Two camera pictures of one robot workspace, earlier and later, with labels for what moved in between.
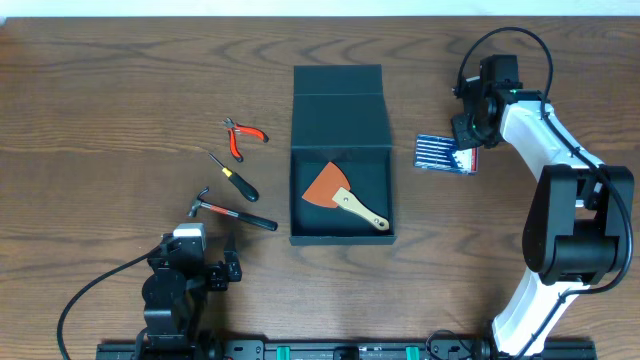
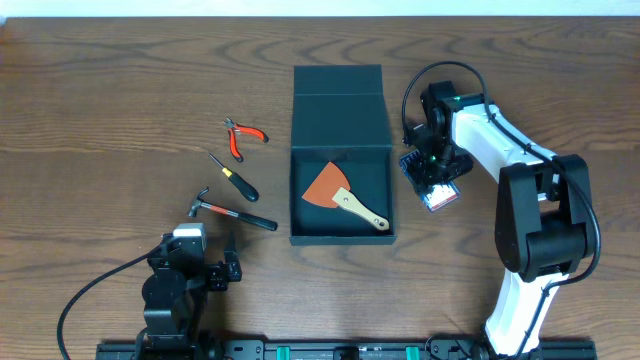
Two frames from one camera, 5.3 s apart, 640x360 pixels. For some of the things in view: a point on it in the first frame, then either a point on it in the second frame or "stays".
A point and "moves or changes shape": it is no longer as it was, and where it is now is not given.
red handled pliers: (241, 129) stays
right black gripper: (464, 145) → (449, 171)
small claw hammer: (247, 219) stays
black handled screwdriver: (243, 186) stays
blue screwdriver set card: (442, 152) moves or changes shape
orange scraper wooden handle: (332, 189) stays
